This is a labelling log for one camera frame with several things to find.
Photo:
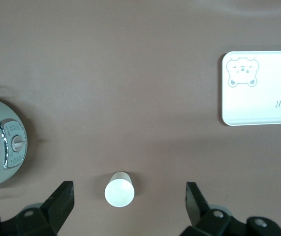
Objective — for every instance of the white plastic cup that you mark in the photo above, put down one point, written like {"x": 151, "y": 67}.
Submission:
{"x": 119, "y": 194}

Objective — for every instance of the cream tray with bear print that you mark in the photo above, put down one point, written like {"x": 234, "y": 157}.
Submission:
{"x": 253, "y": 103}

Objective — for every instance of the brown table cover sheet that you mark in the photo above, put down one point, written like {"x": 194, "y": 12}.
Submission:
{"x": 130, "y": 73}

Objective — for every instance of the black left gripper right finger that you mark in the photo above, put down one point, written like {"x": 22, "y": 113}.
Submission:
{"x": 196, "y": 211}

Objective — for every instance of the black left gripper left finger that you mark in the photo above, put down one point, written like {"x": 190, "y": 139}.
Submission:
{"x": 56, "y": 209}

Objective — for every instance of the grey electric cooking pot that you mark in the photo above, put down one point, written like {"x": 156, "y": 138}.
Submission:
{"x": 5, "y": 115}

